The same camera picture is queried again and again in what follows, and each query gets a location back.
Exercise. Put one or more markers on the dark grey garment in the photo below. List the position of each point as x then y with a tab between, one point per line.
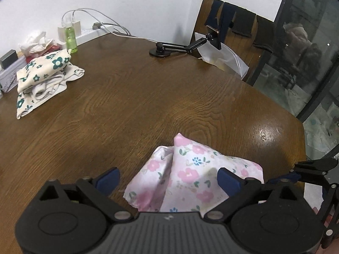
245	22

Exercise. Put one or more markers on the red tissue box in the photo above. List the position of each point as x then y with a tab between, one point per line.
54	48

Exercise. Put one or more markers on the white charger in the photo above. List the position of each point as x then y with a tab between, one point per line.
61	34
77	27

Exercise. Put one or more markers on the clear plastic bag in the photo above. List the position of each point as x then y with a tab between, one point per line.
225	58

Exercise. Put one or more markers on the grey storage box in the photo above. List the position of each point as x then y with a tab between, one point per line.
9	76

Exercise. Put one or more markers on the navy garment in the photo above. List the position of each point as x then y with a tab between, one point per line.
226	16

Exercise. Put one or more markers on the small black box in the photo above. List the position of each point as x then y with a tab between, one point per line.
8	58

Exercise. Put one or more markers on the wooden chair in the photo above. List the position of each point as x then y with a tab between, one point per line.
201	13

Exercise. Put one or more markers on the white power strip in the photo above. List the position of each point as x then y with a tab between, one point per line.
88	34

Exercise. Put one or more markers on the cream green flower cloth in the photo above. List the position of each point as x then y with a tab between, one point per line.
45	66

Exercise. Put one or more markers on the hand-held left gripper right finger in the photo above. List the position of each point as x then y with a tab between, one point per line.
229	181

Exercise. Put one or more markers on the crumpled white tissue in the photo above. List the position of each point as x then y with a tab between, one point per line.
34	43

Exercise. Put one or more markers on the black framed glass door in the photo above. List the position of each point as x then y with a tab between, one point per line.
304	71

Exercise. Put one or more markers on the green spray bottle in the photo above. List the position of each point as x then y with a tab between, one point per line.
71	39

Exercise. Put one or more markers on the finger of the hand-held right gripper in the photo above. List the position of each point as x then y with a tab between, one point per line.
315	166
294	177

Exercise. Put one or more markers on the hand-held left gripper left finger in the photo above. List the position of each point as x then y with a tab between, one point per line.
107	181

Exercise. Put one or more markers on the pink floral garment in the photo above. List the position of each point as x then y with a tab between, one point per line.
190	169

